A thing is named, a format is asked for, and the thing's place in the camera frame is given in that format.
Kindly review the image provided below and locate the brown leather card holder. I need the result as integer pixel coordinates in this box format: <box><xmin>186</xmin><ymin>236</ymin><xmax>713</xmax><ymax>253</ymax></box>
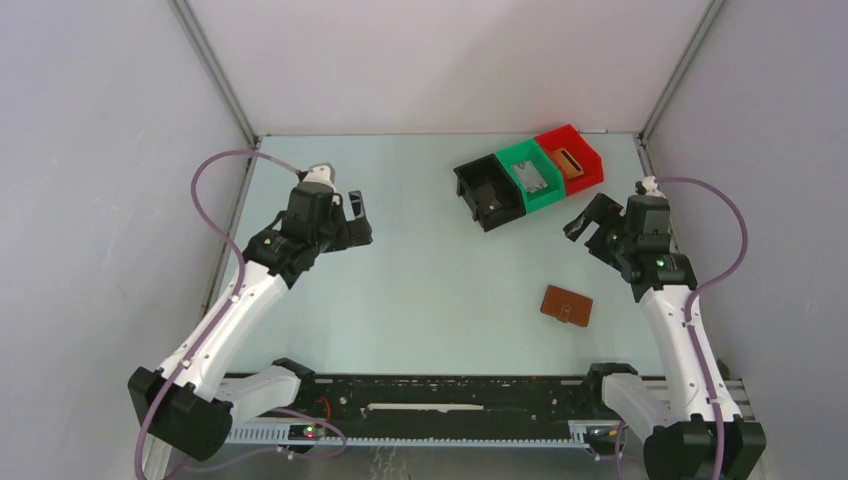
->
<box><xmin>540</xmin><ymin>285</ymin><xmax>593</xmax><ymax>328</ymax></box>

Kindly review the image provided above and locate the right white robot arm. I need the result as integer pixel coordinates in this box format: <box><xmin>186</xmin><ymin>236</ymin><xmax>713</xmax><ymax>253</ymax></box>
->
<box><xmin>563</xmin><ymin>194</ymin><xmax>767</xmax><ymax>479</ymax></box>

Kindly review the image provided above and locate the white cable duct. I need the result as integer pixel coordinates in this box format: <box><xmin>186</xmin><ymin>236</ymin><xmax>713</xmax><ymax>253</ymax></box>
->
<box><xmin>225</xmin><ymin>422</ymin><xmax>618</xmax><ymax>448</ymax></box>

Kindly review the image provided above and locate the black plastic bin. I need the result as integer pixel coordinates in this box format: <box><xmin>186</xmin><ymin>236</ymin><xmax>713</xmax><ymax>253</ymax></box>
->
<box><xmin>453</xmin><ymin>154</ymin><xmax>526</xmax><ymax>232</ymax></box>

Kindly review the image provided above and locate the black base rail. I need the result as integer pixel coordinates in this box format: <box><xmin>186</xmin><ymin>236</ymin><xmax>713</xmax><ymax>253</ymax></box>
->
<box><xmin>289</xmin><ymin>375</ymin><xmax>620</xmax><ymax>439</ymax></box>

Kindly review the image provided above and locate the green plastic bin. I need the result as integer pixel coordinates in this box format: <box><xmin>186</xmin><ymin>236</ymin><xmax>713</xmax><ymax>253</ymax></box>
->
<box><xmin>495</xmin><ymin>139</ymin><xmax>566</xmax><ymax>214</ymax></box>

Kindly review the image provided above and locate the red plastic bin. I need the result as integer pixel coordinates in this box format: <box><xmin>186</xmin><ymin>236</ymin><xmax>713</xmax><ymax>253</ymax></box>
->
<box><xmin>533</xmin><ymin>124</ymin><xmax>604</xmax><ymax>196</ymax></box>

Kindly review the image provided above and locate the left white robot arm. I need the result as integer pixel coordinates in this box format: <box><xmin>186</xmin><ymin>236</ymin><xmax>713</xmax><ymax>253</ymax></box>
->
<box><xmin>128</xmin><ymin>181</ymin><xmax>373</xmax><ymax>461</ymax></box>

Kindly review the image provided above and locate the dark card in black bin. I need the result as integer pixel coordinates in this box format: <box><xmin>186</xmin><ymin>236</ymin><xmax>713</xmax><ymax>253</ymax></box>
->
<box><xmin>474</xmin><ymin>183</ymin><xmax>503</xmax><ymax>216</ymax></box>

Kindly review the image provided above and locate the silver card in green bin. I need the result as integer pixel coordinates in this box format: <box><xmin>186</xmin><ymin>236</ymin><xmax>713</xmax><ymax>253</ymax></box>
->
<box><xmin>511</xmin><ymin>161</ymin><xmax>548</xmax><ymax>194</ymax></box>

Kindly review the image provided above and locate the gold card in red bin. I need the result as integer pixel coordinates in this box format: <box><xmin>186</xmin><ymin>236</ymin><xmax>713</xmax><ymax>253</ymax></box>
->
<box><xmin>551</xmin><ymin>148</ymin><xmax>585</xmax><ymax>180</ymax></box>

